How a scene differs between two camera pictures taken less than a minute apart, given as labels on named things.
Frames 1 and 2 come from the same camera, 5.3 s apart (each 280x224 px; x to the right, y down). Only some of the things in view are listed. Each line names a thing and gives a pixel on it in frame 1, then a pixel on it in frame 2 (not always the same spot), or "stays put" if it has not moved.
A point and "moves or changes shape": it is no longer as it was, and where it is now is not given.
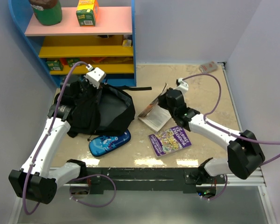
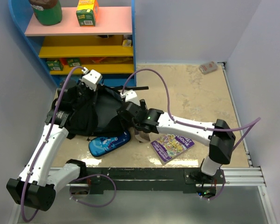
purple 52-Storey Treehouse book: x=169 y=140 moves or changes shape
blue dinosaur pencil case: x=100 y=145 stays put
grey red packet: x=208 y=67 stays put
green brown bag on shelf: x=47 y=12 stays put
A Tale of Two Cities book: x=154 y=115 moves or changes shape
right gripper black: x=162 y=99 -> x=143 y=105
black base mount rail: x=143 y=178 stays put
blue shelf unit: x=110 y=45 stays put
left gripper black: x=86 y=81 stays put
